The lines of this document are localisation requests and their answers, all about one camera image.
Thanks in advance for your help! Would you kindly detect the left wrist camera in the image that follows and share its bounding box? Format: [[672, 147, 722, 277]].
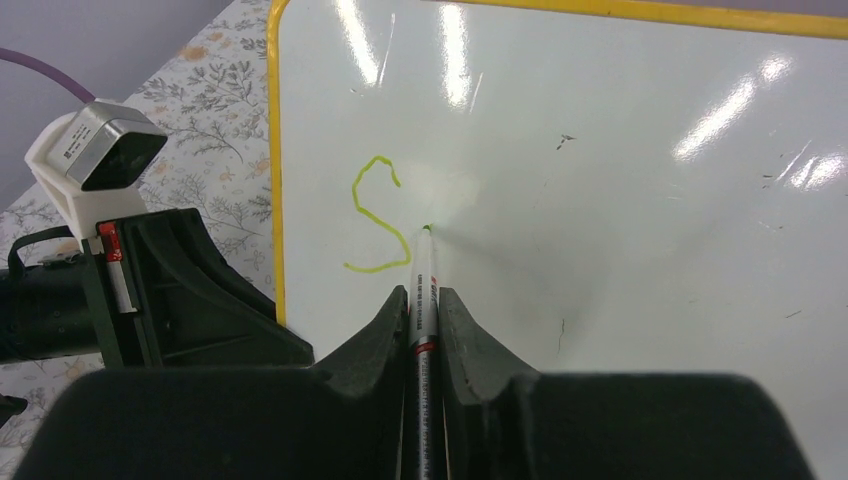
[[25, 99, 168, 242]]

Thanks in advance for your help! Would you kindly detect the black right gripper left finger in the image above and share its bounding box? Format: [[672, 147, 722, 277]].
[[15, 286, 408, 479]]

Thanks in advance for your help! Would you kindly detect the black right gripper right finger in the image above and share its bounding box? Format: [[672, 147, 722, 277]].
[[439, 288, 814, 479]]

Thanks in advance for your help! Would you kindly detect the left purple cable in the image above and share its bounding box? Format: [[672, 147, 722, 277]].
[[0, 47, 97, 105]]

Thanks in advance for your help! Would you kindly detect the yellow framed whiteboard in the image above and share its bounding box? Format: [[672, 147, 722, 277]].
[[268, 1, 847, 479]]

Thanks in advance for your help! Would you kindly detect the green white marker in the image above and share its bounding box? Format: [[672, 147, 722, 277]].
[[403, 225, 444, 479]]

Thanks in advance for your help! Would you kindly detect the floral table mat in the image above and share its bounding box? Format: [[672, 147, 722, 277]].
[[1, 1, 275, 479]]

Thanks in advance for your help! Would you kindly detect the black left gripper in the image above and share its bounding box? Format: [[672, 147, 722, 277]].
[[82, 209, 314, 368]]

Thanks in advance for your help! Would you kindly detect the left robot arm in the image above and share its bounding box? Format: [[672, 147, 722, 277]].
[[1, 208, 314, 368]]

